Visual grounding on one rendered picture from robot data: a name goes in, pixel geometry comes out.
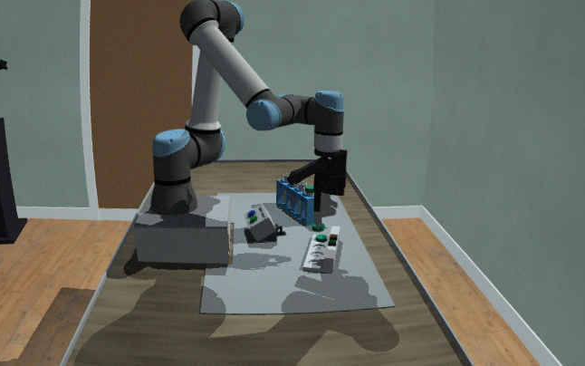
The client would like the blue four-tube rack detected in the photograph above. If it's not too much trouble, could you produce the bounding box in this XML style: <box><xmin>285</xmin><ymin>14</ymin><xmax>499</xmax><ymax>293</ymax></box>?
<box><xmin>276</xmin><ymin>179</ymin><xmax>314</xmax><ymax>226</ymax></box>

